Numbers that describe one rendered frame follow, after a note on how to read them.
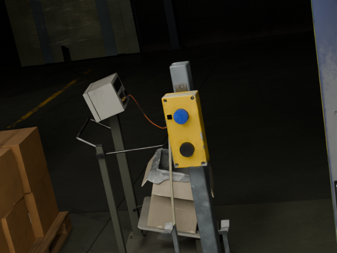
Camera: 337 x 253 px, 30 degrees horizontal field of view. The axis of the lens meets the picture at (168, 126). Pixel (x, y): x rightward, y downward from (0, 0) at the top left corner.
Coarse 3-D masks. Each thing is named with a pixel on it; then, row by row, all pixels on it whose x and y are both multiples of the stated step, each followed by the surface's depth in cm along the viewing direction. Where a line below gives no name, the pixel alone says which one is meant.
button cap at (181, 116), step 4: (176, 112) 210; (180, 112) 210; (184, 112) 210; (176, 116) 211; (180, 116) 210; (184, 116) 210; (188, 116) 211; (176, 120) 211; (180, 120) 211; (184, 120) 210
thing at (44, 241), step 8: (64, 216) 480; (56, 224) 469; (64, 224) 477; (48, 232) 458; (56, 232) 458; (64, 232) 479; (40, 240) 448; (48, 240) 446; (56, 240) 471; (64, 240) 472; (32, 248) 438; (40, 248) 436; (48, 248) 439; (56, 248) 458
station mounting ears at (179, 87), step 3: (177, 84) 214; (180, 84) 214; (183, 84) 214; (186, 84) 214; (177, 87) 215; (180, 87) 214; (183, 87) 214; (186, 87) 214; (177, 90) 215; (180, 90) 215; (183, 90) 215; (186, 90) 214; (192, 168) 224; (195, 168) 223; (198, 168) 223
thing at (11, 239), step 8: (24, 200) 441; (16, 208) 425; (24, 208) 439; (8, 216) 410; (16, 216) 423; (24, 216) 437; (8, 224) 408; (16, 224) 421; (24, 224) 435; (8, 232) 408; (16, 232) 419; (24, 232) 433; (32, 232) 448; (8, 240) 410; (16, 240) 417; (24, 240) 431; (32, 240) 446; (8, 248) 412; (16, 248) 415; (24, 248) 429
